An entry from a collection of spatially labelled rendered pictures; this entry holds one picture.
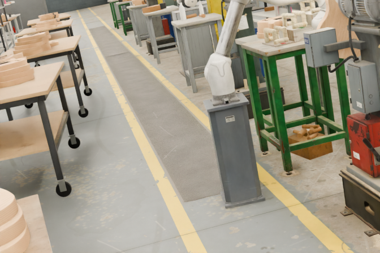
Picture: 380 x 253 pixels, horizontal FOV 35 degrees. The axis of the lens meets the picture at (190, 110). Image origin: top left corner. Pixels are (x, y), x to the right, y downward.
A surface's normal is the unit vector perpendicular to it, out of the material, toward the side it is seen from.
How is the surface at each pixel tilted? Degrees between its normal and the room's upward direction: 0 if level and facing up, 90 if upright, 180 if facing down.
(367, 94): 90
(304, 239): 0
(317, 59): 90
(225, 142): 90
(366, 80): 90
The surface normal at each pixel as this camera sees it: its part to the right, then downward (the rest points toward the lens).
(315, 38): 0.20, 0.20
